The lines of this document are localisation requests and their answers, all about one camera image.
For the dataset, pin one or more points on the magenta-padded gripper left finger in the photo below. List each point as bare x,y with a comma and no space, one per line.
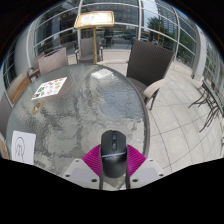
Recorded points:
77,170

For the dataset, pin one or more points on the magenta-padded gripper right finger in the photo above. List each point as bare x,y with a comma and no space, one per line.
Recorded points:
148,170

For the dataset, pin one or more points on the black computer mouse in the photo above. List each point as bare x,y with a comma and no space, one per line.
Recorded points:
114,156

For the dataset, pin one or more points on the wooden slatted bench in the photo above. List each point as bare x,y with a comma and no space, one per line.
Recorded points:
3,149
18,88

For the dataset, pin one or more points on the colourful picture menu sheet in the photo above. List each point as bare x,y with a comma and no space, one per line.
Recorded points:
50,87

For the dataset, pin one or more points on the dark wicker armchair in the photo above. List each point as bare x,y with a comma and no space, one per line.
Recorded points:
148,63
4,111

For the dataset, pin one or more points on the black metal chairs group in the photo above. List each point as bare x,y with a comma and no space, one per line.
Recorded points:
210,100

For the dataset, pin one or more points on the grey wicker armchair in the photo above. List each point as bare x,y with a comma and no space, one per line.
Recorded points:
32,70
53,61
86,48

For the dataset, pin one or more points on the gold menu stand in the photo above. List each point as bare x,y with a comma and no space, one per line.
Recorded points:
94,20

